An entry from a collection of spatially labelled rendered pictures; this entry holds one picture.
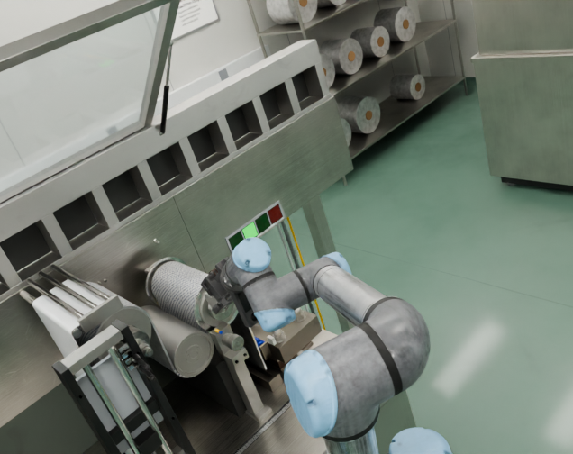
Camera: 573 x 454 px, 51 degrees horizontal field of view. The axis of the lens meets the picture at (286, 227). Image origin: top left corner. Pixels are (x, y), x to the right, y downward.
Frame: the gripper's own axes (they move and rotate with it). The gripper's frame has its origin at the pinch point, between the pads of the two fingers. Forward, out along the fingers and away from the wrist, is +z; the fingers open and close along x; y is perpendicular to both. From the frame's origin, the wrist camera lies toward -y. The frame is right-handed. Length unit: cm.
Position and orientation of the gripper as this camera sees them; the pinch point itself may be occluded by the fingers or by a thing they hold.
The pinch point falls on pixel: (221, 309)
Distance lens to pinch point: 156.4
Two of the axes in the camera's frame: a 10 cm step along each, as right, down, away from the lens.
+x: -6.9, 5.1, -5.1
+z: -3.3, 4.1, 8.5
